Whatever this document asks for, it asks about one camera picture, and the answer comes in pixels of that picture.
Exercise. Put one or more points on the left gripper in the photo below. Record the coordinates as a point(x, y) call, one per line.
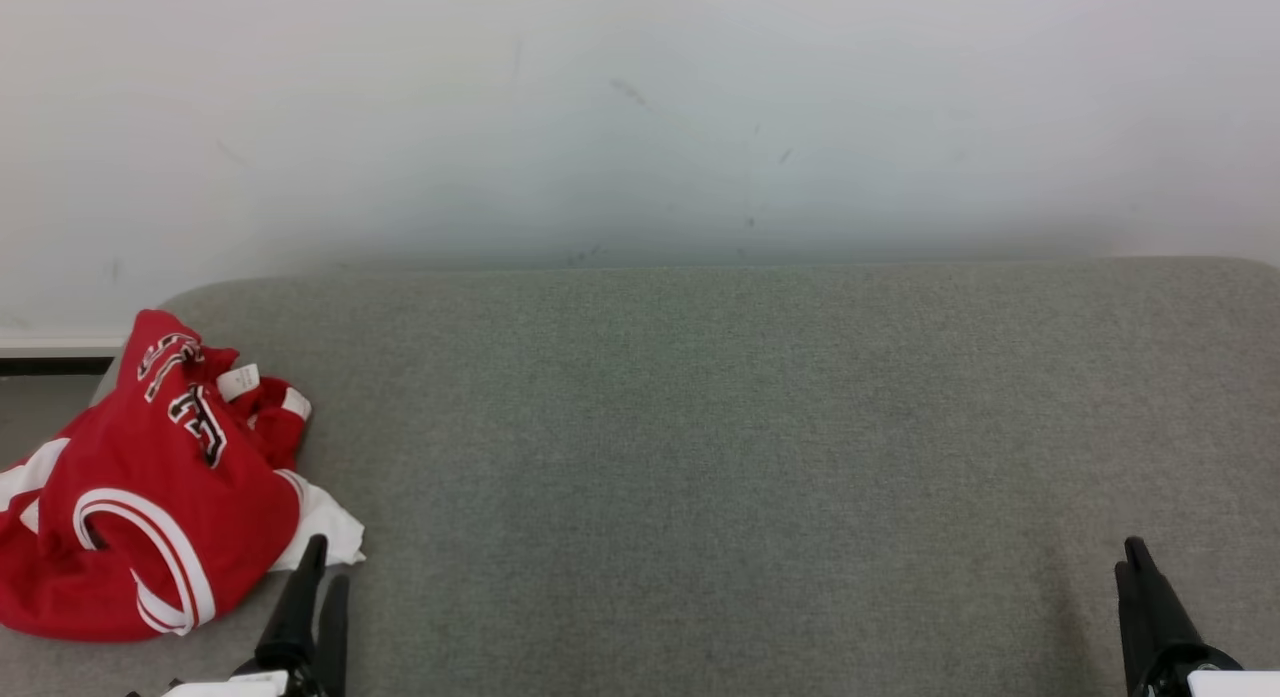
point(250, 683)

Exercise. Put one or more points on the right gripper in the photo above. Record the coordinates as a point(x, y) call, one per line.
point(1215, 682)

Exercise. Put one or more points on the red basketball jersey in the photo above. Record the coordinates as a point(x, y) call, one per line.
point(190, 477)

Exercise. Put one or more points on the wall baseboard strip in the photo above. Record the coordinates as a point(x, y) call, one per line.
point(55, 349)

